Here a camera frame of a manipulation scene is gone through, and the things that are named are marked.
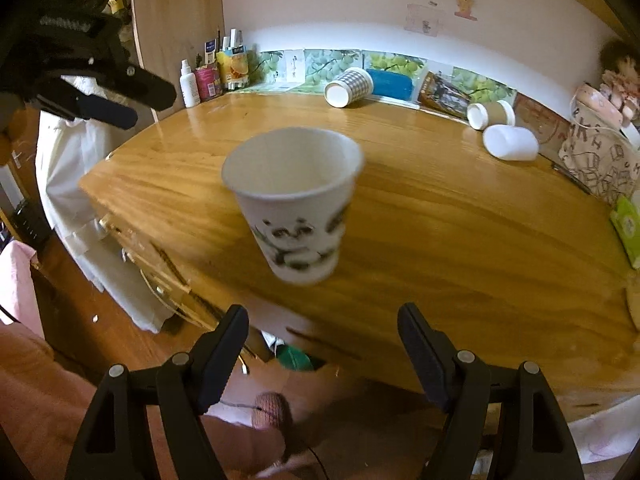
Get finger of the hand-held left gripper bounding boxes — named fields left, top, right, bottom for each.
left=90, top=62, right=177, bottom=110
left=30, top=76, right=139, bottom=130

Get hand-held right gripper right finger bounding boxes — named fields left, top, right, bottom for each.
left=397, top=302, right=587, bottom=480

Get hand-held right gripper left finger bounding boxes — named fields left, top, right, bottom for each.
left=65, top=304, right=250, bottom=480

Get white panda print paper cup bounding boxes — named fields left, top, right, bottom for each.
left=221, top=128, right=365, bottom=287

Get checkered paper cup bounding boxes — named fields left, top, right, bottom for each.
left=324, top=66, right=375, bottom=109

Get plain white cup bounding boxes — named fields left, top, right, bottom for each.
left=482, top=124, right=540, bottom=163

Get brown sleeve paper cup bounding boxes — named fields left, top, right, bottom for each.
left=466, top=100, right=516, bottom=130

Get white spray bottle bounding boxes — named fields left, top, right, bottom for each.
left=180, top=59, right=202, bottom=109

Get pink canister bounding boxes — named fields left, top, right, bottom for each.
left=194, top=64, right=224, bottom=103

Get white hanging cloth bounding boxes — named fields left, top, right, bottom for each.
left=35, top=74, right=177, bottom=334

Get green bag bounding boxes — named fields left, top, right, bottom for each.
left=275, top=342, right=316, bottom=372

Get pink mesh ball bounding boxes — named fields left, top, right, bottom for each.
left=252, top=392, right=294, bottom=432

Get wooden shelf panel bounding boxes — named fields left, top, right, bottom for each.
left=131, top=0, right=226, bottom=122

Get yellow fruit print carton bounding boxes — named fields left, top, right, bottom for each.
left=216, top=45, right=251, bottom=92

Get wooden desk drawers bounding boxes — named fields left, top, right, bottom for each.
left=97, top=212, right=231, bottom=332

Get white card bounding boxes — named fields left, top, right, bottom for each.
left=273, top=49, right=305, bottom=84

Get grape print poster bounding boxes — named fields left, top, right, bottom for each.
left=240, top=48, right=519, bottom=111

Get pink cloth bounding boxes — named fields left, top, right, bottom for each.
left=0, top=240, right=44, bottom=341

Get dark pen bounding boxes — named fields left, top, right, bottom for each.
left=550, top=162, right=596, bottom=197

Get green tissue packet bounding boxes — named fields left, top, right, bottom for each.
left=608, top=195, right=640, bottom=269

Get blue box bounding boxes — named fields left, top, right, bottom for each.
left=365, top=67, right=417, bottom=103

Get stamped cardboard sheet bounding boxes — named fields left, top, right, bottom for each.
left=512, top=92, right=576, bottom=159

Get printed beige tote bag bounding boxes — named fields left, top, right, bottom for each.
left=557, top=84, right=640, bottom=209

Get brown snack packet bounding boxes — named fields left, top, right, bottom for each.
left=417, top=71, right=474, bottom=114

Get brown haired doll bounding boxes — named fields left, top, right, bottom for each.
left=597, top=39, right=640, bottom=122

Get pale paper wall sticker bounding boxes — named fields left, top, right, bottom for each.
left=405, top=2, right=446, bottom=37

